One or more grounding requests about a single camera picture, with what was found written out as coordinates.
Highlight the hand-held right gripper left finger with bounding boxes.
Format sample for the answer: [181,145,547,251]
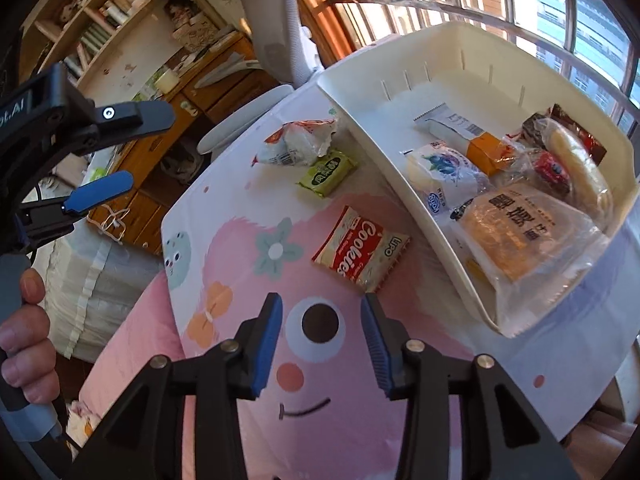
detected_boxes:
[67,292,285,480]

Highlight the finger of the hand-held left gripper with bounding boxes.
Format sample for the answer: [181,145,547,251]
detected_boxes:
[65,94,177,158]
[14,170,135,247]

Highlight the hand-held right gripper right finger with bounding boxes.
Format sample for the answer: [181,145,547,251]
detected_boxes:
[360,294,581,480]

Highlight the red white cookie packet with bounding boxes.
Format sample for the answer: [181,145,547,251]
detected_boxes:
[311,205,412,294]

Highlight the yolk bread packet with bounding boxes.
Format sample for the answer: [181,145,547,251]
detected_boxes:
[456,182,611,286]

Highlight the orange snack packet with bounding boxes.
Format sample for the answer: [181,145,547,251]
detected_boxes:
[414,102,521,176]

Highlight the red snack packet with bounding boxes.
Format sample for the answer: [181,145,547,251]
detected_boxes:
[532,151,572,196]

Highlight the long bread packet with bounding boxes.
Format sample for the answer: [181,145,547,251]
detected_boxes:
[542,119,615,233]

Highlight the white plastic bin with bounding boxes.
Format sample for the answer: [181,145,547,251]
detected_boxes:
[316,21,638,338]

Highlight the nut bar packet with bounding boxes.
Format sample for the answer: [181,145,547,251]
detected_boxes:
[550,104,609,161]

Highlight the person's left hand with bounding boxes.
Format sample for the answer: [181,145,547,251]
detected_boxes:
[0,267,59,407]

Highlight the wooden desk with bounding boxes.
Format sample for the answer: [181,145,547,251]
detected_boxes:
[87,32,281,258]

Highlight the white cup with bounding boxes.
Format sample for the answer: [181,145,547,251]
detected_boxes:
[154,67,180,94]

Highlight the dark bag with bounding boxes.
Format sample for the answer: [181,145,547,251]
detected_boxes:
[160,150,204,182]

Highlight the white lace cloth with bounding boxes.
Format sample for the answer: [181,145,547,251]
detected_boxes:
[42,150,166,361]

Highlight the wooden bookshelf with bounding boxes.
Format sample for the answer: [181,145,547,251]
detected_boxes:
[22,0,241,96]

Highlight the row of books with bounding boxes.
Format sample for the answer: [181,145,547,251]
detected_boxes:
[65,0,161,81]

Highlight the patterned storage box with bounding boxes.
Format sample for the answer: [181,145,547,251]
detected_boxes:
[172,12,222,54]

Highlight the white red printed packet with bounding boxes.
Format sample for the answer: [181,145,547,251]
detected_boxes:
[251,119,339,167]

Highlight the grey office chair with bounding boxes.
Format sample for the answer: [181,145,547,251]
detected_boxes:
[195,0,326,157]

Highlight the green snack packet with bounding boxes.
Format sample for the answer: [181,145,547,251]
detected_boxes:
[297,149,359,199]

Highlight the blueberry print packet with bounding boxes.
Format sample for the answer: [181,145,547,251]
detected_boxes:
[404,142,493,221]

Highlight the white charger cable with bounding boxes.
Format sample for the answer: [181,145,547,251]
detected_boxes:
[97,204,129,247]

